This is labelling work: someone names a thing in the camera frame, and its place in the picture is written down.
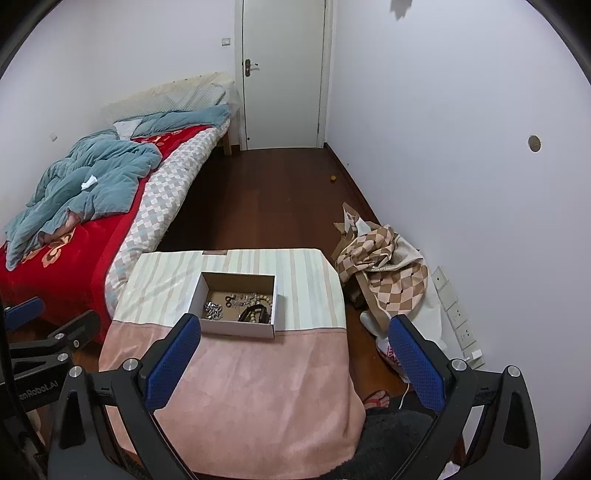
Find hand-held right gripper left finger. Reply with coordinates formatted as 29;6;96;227
46;313;202;480

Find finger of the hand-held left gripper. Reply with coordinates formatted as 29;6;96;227
4;298;47;330
9;310;101;370

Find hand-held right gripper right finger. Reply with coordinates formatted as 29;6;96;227
388;315;542;480

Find white cardboard box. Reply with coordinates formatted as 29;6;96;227
189;271;279;340

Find black smart watch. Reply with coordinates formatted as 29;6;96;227
238;302;271;324

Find wooden bead bracelet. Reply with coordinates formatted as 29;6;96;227
242;295;274;324

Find red and white bag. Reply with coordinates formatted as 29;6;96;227
376;337;411;384

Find red flip-flop sandal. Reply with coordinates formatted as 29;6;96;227
362;389;393;410

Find bed with red cover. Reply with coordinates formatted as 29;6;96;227
0;127;218;344

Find pink and striped tablecloth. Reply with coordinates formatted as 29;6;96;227
98;248;368;476

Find dark fuzzy pants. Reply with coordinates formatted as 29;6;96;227
323;408;444;480

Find beige checkered cloth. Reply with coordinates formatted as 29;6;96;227
335;224;428;315

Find torn cardboard pieces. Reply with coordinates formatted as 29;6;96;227
335;203;370;245

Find blue quilt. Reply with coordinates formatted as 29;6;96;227
4;104;232;271

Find checkered bed sheet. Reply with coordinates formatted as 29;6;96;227
105;127;220;315

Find white pillow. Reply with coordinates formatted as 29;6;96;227
102;71;236;125

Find white door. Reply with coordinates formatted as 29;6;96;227
235;0;334;151

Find wooden bed frame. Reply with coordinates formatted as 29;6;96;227
222;104;241;155

